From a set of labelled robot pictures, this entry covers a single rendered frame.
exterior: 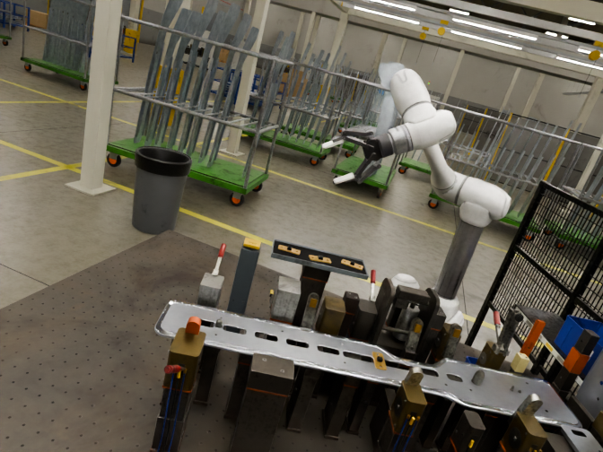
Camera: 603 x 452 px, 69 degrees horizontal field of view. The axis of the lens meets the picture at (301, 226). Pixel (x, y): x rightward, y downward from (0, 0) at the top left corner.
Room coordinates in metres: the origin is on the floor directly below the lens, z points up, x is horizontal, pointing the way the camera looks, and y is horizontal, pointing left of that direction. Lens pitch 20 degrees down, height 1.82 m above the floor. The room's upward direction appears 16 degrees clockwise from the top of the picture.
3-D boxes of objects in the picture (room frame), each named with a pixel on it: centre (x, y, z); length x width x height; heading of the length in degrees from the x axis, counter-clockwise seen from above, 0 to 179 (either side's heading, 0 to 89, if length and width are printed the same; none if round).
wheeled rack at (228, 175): (5.58, 1.63, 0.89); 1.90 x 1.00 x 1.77; 84
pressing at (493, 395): (1.22, -0.34, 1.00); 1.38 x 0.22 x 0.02; 96
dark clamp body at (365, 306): (1.43, -0.31, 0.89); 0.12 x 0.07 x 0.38; 6
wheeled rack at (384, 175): (8.35, -0.91, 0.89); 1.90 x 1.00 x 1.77; 169
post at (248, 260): (1.51, 0.16, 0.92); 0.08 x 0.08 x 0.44; 6
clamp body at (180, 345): (0.97, 0.21, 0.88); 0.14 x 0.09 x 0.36; 6
